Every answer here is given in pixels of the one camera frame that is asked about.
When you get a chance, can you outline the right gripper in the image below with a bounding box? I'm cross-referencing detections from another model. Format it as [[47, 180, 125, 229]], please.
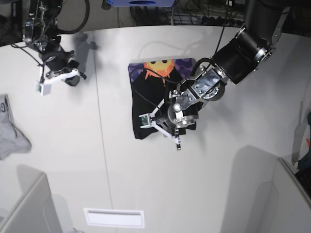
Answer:
[[39, 36, 87, 87]]

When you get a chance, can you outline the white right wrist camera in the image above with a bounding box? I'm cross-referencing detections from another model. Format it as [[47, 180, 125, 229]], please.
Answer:
[[35, 71, 75, 96]]

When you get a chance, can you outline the white table label slot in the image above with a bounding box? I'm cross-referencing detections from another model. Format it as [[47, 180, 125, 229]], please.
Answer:
[[84, 208, 145, 229]]

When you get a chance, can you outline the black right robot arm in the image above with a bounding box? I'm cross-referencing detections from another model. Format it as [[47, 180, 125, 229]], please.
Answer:
[[23, 0, 90, 92]]

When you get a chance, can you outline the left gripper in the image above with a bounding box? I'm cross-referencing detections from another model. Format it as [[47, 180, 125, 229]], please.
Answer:
[[160, 103, 200, 138]]

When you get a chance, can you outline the black T-shirt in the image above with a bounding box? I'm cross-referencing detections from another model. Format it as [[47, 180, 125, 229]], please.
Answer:
[[128, 58, 194, 140]]

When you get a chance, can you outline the teal orange object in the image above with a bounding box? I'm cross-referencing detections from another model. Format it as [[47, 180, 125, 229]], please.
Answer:
[[297, 139, 311, 172]]

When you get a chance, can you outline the grey folded garment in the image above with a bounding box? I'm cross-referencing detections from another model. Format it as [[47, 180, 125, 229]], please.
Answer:
[[0, 94, 32, 160]]

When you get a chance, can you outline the black power strip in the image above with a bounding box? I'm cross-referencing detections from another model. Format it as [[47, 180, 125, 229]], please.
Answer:
[[173, 14, 244, 27]]

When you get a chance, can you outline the white bin left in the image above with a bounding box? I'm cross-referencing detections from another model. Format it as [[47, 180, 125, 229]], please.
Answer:
[[0, 172, 63, 233]]

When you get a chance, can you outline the blue box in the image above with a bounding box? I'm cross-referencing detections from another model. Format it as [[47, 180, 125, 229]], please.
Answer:
[[108, 0, 175, 7]]

